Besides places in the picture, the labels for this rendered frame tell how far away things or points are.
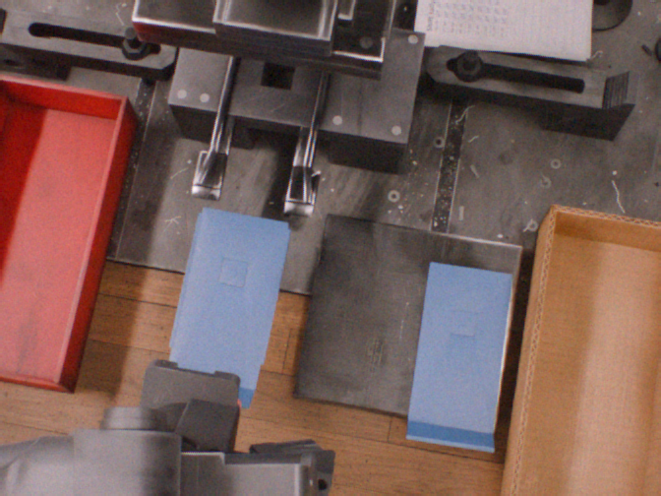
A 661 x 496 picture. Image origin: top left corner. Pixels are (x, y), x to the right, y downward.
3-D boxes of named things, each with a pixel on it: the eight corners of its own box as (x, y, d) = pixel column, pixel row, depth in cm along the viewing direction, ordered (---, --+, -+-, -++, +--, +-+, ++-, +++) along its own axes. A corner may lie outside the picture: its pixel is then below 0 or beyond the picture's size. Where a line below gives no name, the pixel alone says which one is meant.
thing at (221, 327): (161, 396, 95) (156, 391, 92) (204, 208, 99) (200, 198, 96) (250, 413, 95) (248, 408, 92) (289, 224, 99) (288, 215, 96)
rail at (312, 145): (304, 175, 102) (303, 165, 100) (332, 30, 106) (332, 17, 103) (311, 176, 102) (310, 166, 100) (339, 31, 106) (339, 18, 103)
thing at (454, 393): (404, 442, 101) (406, 438, 98) (430, 263, 105) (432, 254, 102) (489, 456, 101) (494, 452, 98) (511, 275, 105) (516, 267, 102)
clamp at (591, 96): (419, 111, 111) (426, 67, 101) (425, 77, 111) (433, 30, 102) (584, 139, 110) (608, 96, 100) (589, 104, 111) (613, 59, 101)
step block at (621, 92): (541, 129, 110) (558, 91, 101) (545, 98, 111) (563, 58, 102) (613, 142, 110) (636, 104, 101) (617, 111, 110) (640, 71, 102)
